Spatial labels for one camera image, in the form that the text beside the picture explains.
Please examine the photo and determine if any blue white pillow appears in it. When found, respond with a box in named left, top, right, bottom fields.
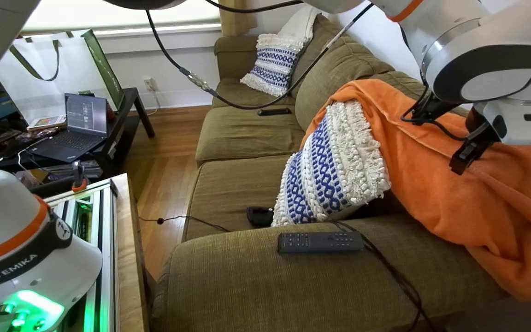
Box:
left=273, top=102, right=391, bottom=228
left=242, top=34, right=303, bottom=98

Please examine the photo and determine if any white knitted throw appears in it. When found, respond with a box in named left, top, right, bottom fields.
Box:
left=279, top=8, right=319, bottom=47

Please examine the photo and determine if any grey remote on armrest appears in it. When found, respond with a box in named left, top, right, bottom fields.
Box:
left=279, top=233, right=364, bottom=255

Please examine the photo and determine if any orange cloth blanket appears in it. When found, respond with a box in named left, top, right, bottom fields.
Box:
left=329, top=80, right=531, bottom=301

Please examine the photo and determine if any black cable over armrest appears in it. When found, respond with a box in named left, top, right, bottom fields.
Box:
left=137, top=213, right=443, bottom=332

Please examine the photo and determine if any white wall outlet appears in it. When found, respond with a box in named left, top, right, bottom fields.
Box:
left=144, top=78, right=157, bottom=93

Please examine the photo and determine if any black power adapter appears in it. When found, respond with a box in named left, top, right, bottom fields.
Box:
left=247, top=207, right=273, bottom=228

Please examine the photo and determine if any far blue white pillow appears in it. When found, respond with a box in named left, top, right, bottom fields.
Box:
left=242, top=34, right=303, bottom=98

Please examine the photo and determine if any white tote bag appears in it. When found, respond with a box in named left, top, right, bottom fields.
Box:
left=0, top=30, right=124, bottom=130

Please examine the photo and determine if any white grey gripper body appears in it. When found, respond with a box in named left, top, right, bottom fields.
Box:
left=472, top=98, right=531, bottom=146

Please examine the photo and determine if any black laptop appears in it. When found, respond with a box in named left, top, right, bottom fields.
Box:
left=32, top=95, right=107, bottom=163

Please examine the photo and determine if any olive green sofa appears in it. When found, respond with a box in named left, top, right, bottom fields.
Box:
left=152, top=17, right=531, bottom=332

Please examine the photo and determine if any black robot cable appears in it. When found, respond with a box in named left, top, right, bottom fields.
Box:
left=144, top=0, right=375, bottom=113

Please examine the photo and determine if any black remote on cushion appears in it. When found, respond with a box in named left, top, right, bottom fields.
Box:
left=259, top=108, right=292, bottom=117

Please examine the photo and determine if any aluminium robot base table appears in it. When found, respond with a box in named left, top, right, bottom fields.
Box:
left=47, top=174, right=148, bottom=332

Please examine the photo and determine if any near blue white pillow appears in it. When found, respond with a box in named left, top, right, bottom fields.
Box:
left=273, top=102, right=391, bottom=228

